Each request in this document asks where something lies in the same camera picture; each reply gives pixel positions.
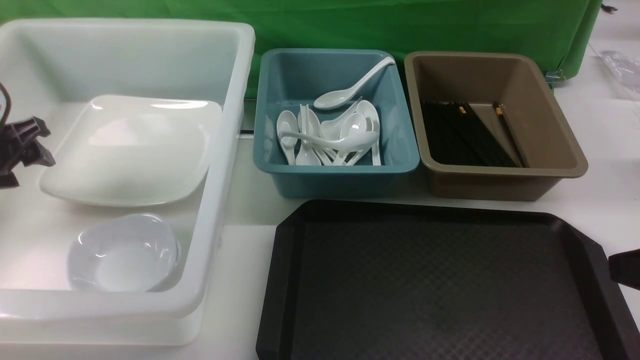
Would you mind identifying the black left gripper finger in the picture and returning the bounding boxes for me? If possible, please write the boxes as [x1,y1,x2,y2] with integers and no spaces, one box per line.
[22,142,56,167]
[10,116,51,146]

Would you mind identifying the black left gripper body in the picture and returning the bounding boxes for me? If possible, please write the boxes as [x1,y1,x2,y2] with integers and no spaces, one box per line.
[0,122,30,188]

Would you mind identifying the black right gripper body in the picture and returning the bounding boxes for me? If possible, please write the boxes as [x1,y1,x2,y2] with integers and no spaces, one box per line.
[608,249,640,291]

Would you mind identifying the large white square plate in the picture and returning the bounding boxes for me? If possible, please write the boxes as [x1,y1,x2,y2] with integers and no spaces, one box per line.
[38,95,223,207]

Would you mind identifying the white ceramic soup spoon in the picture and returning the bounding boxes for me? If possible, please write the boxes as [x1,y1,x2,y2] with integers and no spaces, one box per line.
[278,131,379,152]

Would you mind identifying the large white plastic bin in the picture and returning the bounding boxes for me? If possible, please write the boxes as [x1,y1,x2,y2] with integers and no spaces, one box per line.
[1,18,255,346]

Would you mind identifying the brown plastic bin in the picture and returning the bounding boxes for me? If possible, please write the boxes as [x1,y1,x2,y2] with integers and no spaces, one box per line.
[404,51,588,201]

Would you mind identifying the clear plastic bag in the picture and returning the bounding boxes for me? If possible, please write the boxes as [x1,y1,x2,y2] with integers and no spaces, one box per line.
[594,48,640,106]

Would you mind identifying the metal binder clip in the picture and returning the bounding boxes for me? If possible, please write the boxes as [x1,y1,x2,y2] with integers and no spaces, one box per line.
[544,69,567,90]

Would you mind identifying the black chopsticks pile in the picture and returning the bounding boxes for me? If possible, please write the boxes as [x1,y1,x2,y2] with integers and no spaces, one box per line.
[421,101,527,167]

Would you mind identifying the green backdrop cloth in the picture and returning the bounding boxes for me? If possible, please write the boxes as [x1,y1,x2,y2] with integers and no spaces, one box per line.
[0,0,601,97]

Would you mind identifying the white spoon far left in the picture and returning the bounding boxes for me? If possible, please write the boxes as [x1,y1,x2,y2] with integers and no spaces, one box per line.
[276,110,299,166]

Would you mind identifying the teal plastic bin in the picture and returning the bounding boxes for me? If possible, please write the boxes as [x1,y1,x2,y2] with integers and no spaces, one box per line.
[253,48,420,199]

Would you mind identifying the black serving tray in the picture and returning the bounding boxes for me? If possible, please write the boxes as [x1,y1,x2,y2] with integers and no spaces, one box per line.
[255,199,639,360]

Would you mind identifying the white spoon centre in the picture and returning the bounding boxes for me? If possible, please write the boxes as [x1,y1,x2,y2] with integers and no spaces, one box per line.
[320,98,361,141]

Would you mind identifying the white spoon leaning in bin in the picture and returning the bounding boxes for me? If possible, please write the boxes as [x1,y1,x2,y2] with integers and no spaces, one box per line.
[313,56,396,110]

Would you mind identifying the white spoon far right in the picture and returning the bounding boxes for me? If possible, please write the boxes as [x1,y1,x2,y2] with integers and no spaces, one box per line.
[346,99,382,166]

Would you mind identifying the white spoon bowl up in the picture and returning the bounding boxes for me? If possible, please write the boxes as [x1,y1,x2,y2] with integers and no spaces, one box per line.
[332,112,368,166]

